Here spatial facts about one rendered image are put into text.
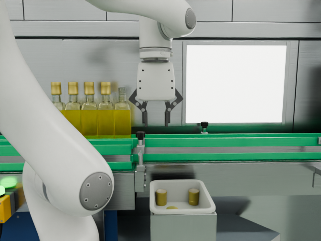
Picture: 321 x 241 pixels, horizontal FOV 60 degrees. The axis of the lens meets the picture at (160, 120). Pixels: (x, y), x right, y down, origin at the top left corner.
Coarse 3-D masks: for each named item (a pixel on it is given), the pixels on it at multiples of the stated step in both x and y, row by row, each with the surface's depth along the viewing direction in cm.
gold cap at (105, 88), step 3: (102, 84) 97; (105, 84) 97; (108, 84) 97; (102, 87) 97; (105, 87) 97; (108, 87) 98; (102, 90) 97; (105, 90) 97; (108, 90) 98; (102, 93) 98; (105, 93) 97; (108, 93) 98
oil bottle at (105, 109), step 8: (104, 104) 97; (112, 104) 98; (104, 112) 97; (112, 112) 97; (104, 120) 98; (112, 120) 98; (104, 128) 98; (112, 128) 98; (104, 136) 98; (112, 136) 98
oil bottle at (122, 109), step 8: (120, 104) 97; (128, 104) 98; (120, 112) 97; (128, 112) 98; (120, 120) 98; (128, 120) 98; (120, 128) 98; (128, 128) 98; (120, 136) 99; (128, 136) 99
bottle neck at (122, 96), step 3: (120, 90) 98; (123, 90) 98; (120, 93) 98; (123, 93) 98; (126, 93) 99; (120, 96) 98; (123, 96) 98; (126, 96) 99; (120, 99) 98; (123, 99) 98; (126, 99) 99
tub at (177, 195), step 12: (156, 180) 92; (168, 180) 92; (180, 180) 92; (192, 180) 92; (168, 192) 92; (180, 192) 92; (204, 192) 82; (156, 204) 90; (168, 204) 90; (180, 204) 90; (204, 204) 81
